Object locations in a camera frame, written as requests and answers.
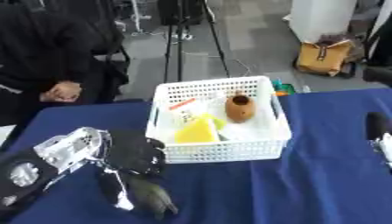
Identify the yellow block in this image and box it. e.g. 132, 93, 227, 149
172, 115, 222, 144

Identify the green and orange object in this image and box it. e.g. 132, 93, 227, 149
269, 78, 299, 97

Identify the yellow-green small object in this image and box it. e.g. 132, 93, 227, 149
209, 116, 230, 131

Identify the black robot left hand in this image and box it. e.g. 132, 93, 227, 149
94, 129, 172, 212

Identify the white packet with orange stripe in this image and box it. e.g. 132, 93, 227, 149
166, 97, 212, 127

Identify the brown pot-shaped toy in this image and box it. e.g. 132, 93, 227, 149
223, 94, 259, 123

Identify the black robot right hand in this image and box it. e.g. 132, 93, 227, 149
362, 111, 392, 142

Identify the dark green oblong toy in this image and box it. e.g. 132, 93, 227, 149
125, 174, 181, 221

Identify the white plastic basket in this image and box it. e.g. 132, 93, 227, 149
143, 75, 294, 165

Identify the person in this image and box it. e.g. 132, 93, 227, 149
0, 0, 132, 128

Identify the black tripod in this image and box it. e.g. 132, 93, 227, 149
154, 0, 233, 84

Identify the white stand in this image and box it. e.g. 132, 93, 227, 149
129, 0, 153, 33

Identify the person's hand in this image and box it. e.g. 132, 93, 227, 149
38, 80, 85, 103

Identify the black chair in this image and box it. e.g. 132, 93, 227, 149
361, 17, 392, 88

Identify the yellow bag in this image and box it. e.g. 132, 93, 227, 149
294, 38, 359, 78

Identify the white pillar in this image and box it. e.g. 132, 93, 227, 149
286, 0, 359, 44

